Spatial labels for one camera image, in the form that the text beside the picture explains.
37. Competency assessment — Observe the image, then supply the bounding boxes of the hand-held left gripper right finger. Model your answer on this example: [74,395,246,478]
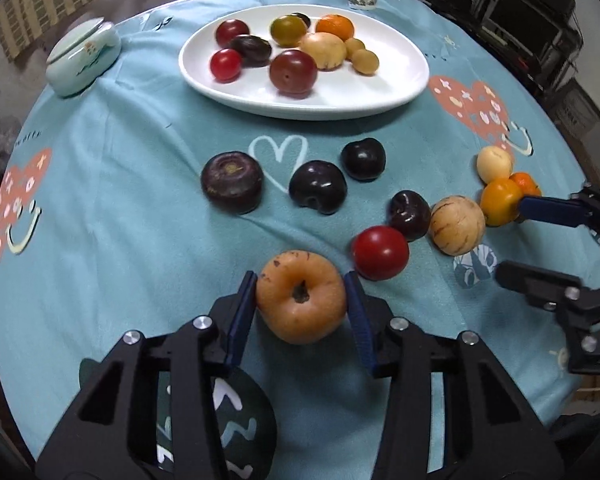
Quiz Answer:
[344,270,566,480]

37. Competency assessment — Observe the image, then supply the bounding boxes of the blue printed tablecloth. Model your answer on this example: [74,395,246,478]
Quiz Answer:
[0,0,600,480]

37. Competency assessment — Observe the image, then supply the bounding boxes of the printed cardboard box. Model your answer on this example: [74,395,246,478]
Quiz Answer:
[555,79,600,141]

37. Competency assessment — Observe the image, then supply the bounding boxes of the white oval plate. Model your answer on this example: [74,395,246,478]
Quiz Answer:
[178,4,430,121]

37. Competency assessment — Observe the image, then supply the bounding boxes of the small red cherry tomato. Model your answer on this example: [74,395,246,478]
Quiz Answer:
[209,48,243,82]

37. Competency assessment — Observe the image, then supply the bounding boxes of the large dark purple passion fruit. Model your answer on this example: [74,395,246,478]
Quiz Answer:
[201,151,265,215]

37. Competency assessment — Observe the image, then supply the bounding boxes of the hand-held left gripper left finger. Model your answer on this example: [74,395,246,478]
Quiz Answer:
[35,270,258,480]

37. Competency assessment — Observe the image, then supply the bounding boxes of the small mandarin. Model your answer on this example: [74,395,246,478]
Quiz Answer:
[509,172,542,198]

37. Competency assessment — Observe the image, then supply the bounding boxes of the olive green tomato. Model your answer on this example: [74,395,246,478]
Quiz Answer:
[270,15,306,47]

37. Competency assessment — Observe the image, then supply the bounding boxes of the red plum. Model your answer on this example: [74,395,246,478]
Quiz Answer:
[268,49,318,95]
[215,18,251,47]

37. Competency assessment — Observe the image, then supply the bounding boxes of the pale green ceramic lidded jar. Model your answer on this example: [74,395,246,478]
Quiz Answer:
[46,17,122,98]

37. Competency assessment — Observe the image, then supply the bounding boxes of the striped beige pepino melon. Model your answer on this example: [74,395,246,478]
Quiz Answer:
[428,196,487,257]

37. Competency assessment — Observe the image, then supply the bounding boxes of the tan round melon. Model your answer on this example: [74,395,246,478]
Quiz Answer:
[255,250,348,345]

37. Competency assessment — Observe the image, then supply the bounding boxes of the large orange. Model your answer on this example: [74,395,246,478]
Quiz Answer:
[315,14,356,41]

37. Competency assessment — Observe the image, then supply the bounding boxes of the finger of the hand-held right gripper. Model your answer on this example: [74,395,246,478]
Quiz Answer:
[495,260,600,376]
[516,186,600,250]

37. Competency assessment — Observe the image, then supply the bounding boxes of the checked beige curtain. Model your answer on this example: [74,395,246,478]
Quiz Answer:
[0,0,196,63]

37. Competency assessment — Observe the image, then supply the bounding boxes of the yellow orange tomato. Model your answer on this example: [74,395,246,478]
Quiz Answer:
[480,178,525,227]

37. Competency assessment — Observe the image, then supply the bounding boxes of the black equipment shelf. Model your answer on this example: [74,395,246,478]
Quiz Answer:
[420,0,581,76]

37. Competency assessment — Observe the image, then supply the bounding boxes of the clear plastic bag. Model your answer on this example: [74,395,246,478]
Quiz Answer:
[0,117,23,173]

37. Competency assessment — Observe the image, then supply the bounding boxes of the small dark purple passion fruit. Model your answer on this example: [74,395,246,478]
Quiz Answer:
[228,35,273,68]

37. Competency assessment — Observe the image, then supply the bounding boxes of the small cream round fruit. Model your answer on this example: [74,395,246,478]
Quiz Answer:
[476,145,514,183]

